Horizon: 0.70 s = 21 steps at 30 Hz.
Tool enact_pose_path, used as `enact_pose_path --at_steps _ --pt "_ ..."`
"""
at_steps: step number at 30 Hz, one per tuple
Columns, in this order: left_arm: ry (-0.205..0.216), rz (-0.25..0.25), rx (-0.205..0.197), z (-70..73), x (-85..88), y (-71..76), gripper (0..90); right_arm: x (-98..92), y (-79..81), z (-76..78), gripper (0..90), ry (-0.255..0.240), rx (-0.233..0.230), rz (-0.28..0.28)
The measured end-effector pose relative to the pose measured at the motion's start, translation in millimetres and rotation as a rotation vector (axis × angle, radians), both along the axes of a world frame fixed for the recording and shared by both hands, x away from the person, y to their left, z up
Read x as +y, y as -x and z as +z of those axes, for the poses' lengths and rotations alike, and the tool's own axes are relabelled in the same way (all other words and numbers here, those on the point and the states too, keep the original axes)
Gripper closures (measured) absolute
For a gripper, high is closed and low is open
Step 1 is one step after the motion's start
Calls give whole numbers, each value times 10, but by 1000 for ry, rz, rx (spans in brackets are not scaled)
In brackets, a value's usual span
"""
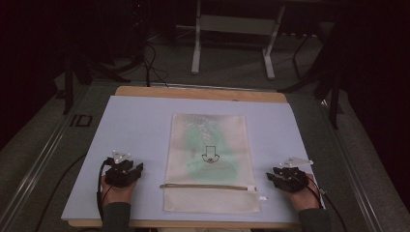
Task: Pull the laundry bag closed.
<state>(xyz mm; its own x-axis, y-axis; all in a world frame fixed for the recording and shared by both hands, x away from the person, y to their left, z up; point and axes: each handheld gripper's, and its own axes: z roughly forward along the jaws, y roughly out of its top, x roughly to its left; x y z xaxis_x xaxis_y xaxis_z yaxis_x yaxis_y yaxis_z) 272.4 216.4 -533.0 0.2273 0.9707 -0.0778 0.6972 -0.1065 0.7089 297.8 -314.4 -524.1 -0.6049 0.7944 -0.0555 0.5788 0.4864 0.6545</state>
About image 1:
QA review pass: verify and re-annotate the black floor cable bundle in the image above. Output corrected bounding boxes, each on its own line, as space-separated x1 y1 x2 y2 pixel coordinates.
136 35 170 89

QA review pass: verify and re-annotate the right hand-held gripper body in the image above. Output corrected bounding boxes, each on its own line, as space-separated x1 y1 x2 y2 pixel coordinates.
273 156 314 194

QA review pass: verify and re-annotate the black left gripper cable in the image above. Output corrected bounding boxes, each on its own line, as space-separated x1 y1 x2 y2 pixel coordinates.
96 158 113 223

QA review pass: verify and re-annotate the metal floor rail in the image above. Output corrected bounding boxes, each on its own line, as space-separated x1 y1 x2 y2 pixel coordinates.
0 86 95 232
318 96 386 232

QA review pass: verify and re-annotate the black metal stand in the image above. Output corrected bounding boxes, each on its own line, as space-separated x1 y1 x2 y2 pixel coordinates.
278 18 346 131
56 47 132 116

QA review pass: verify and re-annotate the person's left hand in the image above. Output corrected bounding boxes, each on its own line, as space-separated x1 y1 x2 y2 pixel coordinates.
101 175 138 208

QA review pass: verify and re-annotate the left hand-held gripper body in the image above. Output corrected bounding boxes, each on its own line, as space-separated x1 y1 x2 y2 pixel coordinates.
104 149 139 189

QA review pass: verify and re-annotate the cream mesh zipper bag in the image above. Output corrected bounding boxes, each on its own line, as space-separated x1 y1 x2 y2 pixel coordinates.
162 112 262 215

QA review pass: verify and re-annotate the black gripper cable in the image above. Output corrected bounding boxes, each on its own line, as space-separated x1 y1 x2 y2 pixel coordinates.
303 176 348 232
96 158 113 223

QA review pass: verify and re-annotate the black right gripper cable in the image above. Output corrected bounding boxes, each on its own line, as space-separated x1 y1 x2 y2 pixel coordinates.
303 176 348 232

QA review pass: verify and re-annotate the white metal desk frame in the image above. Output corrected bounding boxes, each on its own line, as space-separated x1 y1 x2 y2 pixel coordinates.
190 0 286 81

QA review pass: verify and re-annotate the green garment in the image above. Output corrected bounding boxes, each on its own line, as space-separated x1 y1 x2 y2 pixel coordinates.
184 125 240 182

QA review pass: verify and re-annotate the lavender table mat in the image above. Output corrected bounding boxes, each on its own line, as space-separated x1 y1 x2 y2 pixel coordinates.
60 95 326 224

